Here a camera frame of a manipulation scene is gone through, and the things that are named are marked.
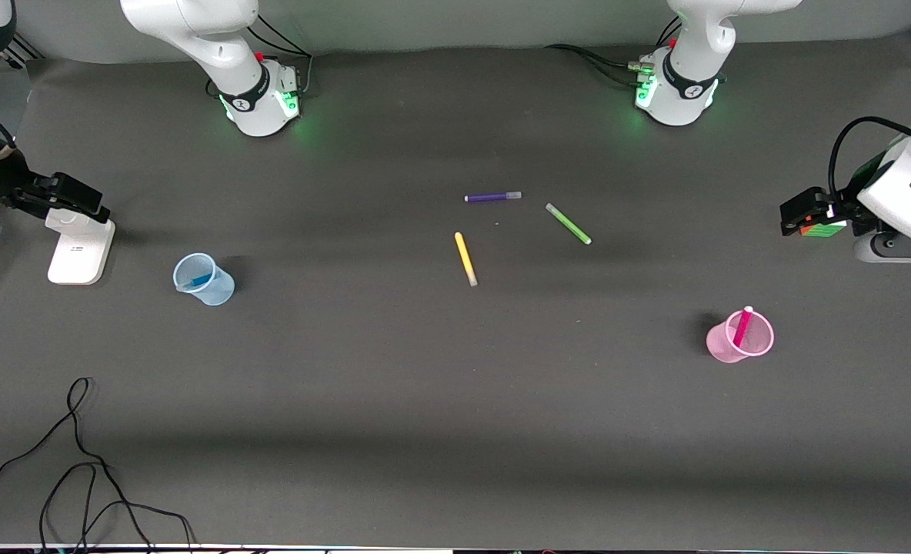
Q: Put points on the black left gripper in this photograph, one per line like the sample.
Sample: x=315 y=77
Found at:
x=842 y=206

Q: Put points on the pink marker with white cap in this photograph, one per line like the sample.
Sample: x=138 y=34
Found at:
x=742 y=327

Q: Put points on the blue marker with clear cap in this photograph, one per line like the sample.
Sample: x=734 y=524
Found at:
x=198 y=281

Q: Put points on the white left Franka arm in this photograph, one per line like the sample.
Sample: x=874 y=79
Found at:
x=694 y=61

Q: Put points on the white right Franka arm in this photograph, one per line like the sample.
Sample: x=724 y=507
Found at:
x=232 y=46

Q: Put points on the red green small block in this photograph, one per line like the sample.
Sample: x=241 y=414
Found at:
x=825 y=228

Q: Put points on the white power adapter block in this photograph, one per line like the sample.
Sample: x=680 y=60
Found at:
x=78 y=258

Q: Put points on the translucent pink plastic cup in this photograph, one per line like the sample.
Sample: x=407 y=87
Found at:
x=721 y=345

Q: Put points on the translucent blue plastic cup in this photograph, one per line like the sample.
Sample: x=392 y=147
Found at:
x=213 y=286

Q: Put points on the green marker with clear cap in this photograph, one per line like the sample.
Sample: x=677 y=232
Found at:
x=568 y=224

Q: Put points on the purple marker with clear cap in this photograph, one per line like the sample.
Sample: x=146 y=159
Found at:
x=490 y=198

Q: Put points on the yellow marker with clear cap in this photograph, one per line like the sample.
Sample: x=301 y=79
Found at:
x=465 y=259

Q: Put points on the aluminium frame profile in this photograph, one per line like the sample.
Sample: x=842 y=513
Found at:
x=25 y=52

